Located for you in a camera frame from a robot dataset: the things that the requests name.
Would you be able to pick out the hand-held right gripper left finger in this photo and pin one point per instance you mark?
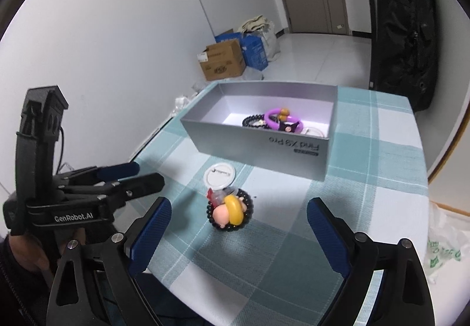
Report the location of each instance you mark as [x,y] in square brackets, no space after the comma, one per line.
[150,238]

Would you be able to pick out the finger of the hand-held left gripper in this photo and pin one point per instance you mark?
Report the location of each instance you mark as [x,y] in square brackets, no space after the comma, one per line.
[143,183]
[117,170]

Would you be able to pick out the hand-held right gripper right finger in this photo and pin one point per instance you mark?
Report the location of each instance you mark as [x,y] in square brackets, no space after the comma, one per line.
[326,238]

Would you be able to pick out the grey cardboard box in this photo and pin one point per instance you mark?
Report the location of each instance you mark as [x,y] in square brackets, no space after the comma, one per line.
[238,142]

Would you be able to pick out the person's left forearm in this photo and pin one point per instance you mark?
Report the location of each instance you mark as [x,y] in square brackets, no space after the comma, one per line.
[18,296]

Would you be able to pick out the person's left hand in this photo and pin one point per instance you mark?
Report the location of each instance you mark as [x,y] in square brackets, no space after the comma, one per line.
[27,250]

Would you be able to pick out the teal checked tablecloth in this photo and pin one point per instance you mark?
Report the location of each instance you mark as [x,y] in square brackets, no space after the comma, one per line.
[293,201]

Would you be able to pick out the small red charm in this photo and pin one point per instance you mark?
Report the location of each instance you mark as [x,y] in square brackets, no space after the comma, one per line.
[211,195]

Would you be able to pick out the white round badge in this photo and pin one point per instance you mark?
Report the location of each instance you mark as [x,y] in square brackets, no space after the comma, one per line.
[219,175]

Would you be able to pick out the silver white plastic bag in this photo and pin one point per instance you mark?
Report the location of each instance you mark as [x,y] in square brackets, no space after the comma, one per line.
[181,104]

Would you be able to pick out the grey plastic parcel bag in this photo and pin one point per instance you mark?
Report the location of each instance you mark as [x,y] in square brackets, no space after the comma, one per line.
[200,88]

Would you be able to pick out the white green printed plastic bag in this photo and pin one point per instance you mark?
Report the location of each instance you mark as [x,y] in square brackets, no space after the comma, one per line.
[440,238]

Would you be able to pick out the brown cardboard box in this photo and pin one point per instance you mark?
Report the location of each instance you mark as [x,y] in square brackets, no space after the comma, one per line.
[224,61]

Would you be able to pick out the blue cardboard box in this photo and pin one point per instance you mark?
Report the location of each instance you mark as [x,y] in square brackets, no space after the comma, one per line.
[255,50]

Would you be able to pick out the white woven bag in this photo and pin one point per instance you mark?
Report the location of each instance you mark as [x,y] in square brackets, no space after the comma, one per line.
[270,41]

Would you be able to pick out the beige folded cloth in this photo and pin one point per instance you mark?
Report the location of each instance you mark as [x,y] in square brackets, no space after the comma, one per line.
[253,23]

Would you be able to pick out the black backpack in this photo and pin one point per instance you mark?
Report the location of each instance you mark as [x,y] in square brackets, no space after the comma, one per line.
[404,36]

